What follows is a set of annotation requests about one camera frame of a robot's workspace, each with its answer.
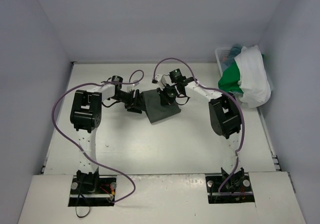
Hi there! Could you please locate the grey t shirt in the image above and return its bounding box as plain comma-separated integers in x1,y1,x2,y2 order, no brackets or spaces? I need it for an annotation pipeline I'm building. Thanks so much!
142,90,181,124

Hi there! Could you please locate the white t shirt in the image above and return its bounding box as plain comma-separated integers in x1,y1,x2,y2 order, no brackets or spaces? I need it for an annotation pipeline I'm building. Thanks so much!
234,45,272,108

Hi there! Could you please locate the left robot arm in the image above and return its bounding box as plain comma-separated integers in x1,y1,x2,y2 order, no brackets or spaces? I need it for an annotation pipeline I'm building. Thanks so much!
70,76,146,194

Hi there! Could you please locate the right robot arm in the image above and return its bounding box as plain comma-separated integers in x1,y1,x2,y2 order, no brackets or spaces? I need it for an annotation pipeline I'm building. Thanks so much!
152,69,242,190

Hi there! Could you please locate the green t shirt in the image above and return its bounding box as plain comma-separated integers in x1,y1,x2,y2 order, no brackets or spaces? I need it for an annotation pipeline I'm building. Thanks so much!
218,54,265,94

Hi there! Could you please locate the white laundry basket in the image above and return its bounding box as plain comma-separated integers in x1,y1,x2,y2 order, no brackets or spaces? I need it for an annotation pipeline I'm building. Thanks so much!
214,47,275,99

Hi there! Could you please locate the light blue garment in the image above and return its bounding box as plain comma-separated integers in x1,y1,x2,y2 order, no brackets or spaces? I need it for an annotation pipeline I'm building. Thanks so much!
223,44,243,66

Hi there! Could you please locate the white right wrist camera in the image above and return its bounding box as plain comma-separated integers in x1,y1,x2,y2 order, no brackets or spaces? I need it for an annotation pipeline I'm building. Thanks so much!
151,74,167,90

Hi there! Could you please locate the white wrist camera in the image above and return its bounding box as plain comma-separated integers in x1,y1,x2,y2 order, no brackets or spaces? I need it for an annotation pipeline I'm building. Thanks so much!
126,83,139,93
151,74,167,90

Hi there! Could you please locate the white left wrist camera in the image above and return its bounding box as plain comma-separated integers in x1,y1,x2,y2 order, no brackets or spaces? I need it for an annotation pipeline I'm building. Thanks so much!
126,83,139,93

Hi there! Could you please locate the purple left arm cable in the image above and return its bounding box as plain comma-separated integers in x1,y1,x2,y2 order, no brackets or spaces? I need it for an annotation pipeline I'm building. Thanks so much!
51,70,145,204

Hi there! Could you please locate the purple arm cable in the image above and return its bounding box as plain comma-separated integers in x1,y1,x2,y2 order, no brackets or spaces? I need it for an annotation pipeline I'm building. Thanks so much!
51,70,145,204
152,57,246,194

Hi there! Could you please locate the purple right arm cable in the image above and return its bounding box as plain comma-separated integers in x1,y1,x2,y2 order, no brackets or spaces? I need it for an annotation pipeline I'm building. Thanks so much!
152,57,246,194

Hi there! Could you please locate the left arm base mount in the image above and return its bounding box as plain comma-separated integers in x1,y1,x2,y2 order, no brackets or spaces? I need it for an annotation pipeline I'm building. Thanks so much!
68,176,117,207

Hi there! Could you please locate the black loop cable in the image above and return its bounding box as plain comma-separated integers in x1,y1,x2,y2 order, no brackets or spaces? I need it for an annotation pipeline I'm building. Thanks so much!
75,183,92,219

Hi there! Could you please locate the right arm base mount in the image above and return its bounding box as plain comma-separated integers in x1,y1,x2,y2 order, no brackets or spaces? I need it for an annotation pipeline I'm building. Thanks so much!
205,174,255,204

